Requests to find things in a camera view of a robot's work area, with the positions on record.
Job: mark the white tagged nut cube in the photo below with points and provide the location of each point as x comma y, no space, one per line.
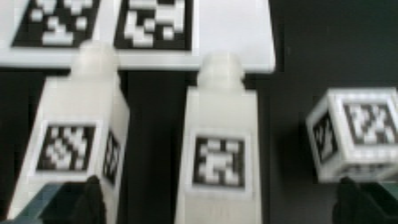
352,129

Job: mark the white chair leg with tag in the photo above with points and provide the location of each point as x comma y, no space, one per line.
219,187

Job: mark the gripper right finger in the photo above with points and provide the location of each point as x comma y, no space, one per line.
366,203

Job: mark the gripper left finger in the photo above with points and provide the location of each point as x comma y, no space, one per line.
68,203

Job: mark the flat white tag plate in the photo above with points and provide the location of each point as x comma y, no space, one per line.
163,32

